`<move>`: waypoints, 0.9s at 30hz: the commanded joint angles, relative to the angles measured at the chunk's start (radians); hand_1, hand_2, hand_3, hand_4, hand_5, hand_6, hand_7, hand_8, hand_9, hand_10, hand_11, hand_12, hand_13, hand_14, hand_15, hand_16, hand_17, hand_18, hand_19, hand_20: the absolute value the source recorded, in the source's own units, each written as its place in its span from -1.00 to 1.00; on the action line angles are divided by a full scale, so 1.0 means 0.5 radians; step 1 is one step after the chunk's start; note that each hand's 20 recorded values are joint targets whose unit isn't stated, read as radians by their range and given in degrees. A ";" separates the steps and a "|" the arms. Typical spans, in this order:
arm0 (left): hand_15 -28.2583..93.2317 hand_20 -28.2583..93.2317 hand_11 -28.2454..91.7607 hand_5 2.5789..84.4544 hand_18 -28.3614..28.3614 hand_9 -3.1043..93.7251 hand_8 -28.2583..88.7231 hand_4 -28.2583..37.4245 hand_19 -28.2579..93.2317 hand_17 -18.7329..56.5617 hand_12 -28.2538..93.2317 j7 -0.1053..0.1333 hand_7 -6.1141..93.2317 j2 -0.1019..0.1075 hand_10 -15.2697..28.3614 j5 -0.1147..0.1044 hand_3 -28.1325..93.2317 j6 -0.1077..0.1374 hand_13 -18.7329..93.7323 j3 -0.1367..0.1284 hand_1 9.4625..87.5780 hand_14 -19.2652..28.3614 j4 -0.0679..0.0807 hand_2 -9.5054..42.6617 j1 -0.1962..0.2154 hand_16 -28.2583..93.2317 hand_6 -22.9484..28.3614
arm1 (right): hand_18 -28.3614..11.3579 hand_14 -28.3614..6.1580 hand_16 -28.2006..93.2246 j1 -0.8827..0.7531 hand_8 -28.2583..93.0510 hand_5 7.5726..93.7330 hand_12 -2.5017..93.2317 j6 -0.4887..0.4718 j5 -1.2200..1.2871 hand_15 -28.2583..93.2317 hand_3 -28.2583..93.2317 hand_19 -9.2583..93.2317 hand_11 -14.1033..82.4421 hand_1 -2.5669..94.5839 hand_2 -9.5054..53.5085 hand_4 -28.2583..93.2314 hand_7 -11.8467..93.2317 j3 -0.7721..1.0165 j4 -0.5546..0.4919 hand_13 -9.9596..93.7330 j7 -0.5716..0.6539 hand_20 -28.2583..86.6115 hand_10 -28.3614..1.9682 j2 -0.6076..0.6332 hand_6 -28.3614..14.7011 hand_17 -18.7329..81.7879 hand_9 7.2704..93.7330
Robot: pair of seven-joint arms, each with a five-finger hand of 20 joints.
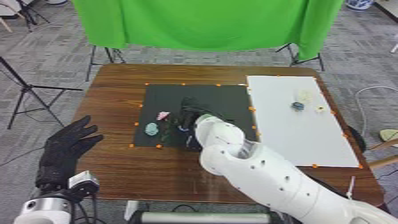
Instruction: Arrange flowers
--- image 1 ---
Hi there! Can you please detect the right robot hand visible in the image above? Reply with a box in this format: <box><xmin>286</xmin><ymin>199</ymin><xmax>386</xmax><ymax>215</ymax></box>
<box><xmin>176</xmin><ymin>96</ymin><xmax>231</xmax><ymax>133</ymax></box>

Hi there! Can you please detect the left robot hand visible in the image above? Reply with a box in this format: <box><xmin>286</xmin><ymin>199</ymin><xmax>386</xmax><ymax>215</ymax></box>
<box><xmin>34</xmin><ymin>115</ymin><xmax>107</xmax><ymax>192</ymax></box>

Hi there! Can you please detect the dark mat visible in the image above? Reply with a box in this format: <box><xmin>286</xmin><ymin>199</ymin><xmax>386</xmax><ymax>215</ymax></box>
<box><xmin>132</xmin><ymin>83</ymin><xmax>260</xmax><ymax>150</ymax></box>

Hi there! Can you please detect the green sprig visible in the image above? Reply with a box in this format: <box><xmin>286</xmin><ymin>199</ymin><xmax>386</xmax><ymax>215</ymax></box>
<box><xmin>162</xmin><ymin>120</ymin><xmax>178</xmax><ymax>140</ymax></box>

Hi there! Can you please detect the pale blue flower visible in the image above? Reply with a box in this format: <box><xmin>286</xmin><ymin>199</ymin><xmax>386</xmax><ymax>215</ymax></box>
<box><xmin>144</xmin><ymin>122</ymin><xmax>162</xmax><ymax>137</ymax></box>

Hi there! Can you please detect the white sheet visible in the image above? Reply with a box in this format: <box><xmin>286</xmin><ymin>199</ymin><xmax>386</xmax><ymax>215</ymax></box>
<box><xmin>244</xmin><ymin>75</ymin><xmax>364</xmax><ymax>169</ymax></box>

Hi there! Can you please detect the black tripod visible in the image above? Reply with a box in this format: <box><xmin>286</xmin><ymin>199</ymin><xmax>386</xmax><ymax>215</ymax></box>
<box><xmin>0</xmin><ymin>56</ymin><xmax>86</xmax><ymax>131</ymax></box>

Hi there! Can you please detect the black cloth stand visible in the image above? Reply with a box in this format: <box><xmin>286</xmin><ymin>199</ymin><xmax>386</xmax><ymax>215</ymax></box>
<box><xmin>274</xmin><ymin>42</ymin><xmax>327</xmax><ymax>72</ymax></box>
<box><xmin>84</xmin><ymin>44</ymin><xmax>128</xmax><ymax>83</ymax></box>

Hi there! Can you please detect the pale grey bar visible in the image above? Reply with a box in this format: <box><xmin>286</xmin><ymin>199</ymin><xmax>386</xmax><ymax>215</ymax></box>
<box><xmin>137</xmin><ymin>212</ymin><xmax>272</xmax><ymax>224</ymax></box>

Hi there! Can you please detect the black cable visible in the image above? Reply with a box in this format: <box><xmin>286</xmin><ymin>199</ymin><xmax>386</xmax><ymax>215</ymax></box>
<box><xmin>169</xmin><ymin>203</ymin><xmax>199</xmax><ymax>214</ymax></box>

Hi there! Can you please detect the white cable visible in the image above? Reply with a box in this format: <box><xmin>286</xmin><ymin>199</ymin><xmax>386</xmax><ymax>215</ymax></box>
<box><xmin>354</xmin><ymin>85</ymin><xmax>398</xmax><ymax>138</ymax></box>

